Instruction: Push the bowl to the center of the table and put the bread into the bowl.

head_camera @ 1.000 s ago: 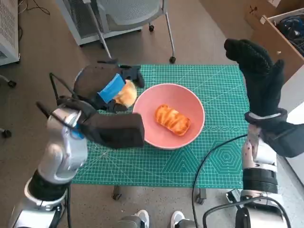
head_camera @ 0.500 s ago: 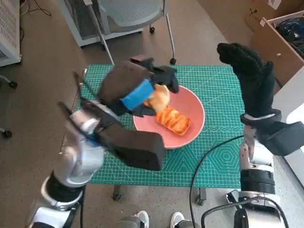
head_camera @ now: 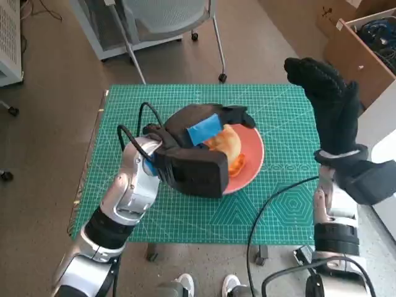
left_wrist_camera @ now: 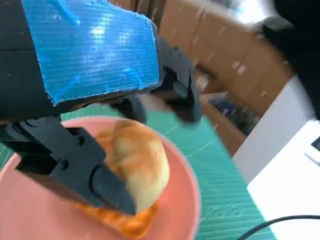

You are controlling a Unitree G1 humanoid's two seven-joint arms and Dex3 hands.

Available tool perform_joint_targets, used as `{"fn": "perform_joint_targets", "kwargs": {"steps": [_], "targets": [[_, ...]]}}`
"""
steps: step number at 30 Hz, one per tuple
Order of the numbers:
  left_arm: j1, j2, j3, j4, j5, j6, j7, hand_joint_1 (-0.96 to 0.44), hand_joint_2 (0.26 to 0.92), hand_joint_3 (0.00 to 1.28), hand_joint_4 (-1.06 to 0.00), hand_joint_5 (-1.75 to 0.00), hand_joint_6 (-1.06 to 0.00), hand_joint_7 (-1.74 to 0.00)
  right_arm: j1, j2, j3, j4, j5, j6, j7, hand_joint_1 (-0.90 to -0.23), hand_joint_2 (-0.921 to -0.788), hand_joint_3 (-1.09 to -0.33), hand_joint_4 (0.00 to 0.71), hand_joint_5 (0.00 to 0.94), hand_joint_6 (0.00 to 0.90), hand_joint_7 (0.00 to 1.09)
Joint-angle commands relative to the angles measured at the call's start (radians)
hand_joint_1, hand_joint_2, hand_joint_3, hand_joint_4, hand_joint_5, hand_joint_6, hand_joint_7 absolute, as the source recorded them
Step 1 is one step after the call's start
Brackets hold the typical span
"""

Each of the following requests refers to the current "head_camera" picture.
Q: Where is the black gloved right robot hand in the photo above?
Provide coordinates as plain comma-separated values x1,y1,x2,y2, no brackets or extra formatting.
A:
283,56,361,155

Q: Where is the round bread bun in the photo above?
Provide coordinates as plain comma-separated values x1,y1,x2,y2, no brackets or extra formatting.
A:
204,124,242,161

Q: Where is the square toasted bread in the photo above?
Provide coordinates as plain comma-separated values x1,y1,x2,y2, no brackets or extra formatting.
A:
228,153,247,178

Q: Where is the wooden crate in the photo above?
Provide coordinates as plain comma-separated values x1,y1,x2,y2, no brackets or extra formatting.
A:
324,8,396,109

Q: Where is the white table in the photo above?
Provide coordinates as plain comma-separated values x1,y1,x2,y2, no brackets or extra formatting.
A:
355,79,396,244

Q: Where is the brown cardboard box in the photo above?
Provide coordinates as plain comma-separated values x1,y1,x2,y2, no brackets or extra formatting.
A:
315,0,396,38

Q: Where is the grey table leg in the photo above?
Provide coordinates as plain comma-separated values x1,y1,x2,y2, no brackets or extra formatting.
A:
254,244,269,265
145,243,159,261

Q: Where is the green cutting mat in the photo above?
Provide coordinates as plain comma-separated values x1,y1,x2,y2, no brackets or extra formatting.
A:
71,83,324,246

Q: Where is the grey mesh chair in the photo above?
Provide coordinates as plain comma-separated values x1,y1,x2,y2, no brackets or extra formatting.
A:
119,0,230,85

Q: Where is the white perforated cabinet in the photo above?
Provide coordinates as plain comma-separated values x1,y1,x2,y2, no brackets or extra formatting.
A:
0,0,25,87

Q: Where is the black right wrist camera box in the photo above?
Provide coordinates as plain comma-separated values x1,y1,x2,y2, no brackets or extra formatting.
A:
332,160,396,205

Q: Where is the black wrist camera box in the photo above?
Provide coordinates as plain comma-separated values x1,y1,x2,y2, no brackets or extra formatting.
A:
153,145,230,199
332,160,396,205

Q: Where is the bundle of blue black cables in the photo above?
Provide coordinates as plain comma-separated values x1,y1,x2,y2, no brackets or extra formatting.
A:
355,18,396,75

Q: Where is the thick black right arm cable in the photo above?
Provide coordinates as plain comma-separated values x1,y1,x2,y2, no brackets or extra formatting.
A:
261,258,377,297

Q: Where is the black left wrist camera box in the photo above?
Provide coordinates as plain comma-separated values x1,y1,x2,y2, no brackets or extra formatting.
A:
153,145,230,199

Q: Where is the black left wrist cable loop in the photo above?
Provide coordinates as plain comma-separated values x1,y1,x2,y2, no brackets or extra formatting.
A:
138,101,165,131
116,124,155,162

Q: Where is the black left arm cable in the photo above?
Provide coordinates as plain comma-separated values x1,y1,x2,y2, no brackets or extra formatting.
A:
111,256,121,297

